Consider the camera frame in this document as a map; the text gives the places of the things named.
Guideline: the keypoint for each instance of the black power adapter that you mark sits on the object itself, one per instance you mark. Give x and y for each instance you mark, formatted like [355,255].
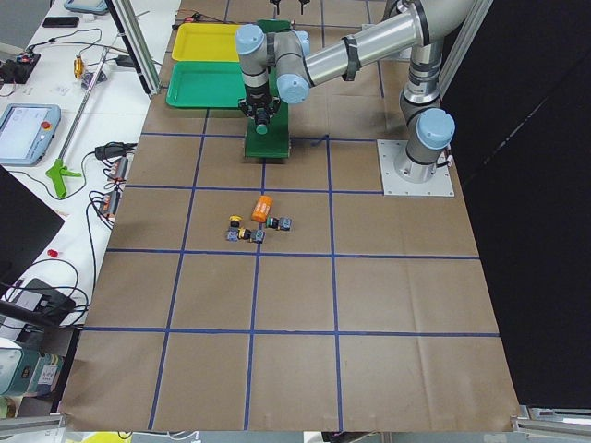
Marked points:
[113,149]

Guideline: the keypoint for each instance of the gold resistor block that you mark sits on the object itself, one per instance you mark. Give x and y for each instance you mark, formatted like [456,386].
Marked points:
[78,67]

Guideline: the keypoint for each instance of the green handled reacher tool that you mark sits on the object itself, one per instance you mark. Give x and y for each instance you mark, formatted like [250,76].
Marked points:
[59,170]

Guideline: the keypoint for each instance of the yellow push button switch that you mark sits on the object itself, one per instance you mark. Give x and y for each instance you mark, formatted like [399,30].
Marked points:
[232,233]

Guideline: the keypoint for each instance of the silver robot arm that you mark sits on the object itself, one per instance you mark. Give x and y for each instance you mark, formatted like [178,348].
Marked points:
[278,68]

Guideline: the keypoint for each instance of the green conveyor belt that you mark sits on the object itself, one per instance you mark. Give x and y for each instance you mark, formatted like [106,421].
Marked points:
[267,134]

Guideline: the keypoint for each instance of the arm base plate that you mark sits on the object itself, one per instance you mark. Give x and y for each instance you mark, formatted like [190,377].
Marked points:
[401,177]

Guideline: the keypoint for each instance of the green plastic tray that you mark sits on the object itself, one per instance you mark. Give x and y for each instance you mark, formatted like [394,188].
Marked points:
[200,84]

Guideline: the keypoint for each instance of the aluminium frame post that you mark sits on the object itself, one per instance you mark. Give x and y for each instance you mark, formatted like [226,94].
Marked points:
[129,30]

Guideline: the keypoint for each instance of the green push button switch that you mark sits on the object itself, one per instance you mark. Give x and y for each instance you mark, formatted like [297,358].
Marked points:
[279,223]

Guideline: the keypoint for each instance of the yellow plastic tray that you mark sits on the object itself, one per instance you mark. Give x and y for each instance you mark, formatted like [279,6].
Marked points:
[210,42]

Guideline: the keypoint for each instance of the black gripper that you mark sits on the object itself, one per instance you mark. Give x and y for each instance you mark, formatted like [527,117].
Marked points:
[257,98]

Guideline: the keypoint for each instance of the teach pendant tablet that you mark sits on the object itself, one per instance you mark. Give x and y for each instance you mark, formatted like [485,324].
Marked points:
[27,130]

